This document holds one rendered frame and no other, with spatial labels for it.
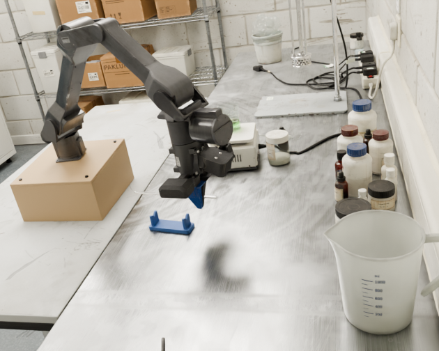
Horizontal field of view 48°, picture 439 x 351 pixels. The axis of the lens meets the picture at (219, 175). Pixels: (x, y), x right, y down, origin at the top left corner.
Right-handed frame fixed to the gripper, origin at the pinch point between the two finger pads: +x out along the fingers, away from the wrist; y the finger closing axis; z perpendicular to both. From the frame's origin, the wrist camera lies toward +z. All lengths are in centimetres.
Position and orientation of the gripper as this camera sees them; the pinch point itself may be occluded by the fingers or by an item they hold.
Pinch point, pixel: (197, 193)
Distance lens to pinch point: 102.3
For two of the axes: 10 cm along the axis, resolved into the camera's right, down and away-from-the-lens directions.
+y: 3.8, -4.6, 8.0
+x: 1.8, 8.9, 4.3
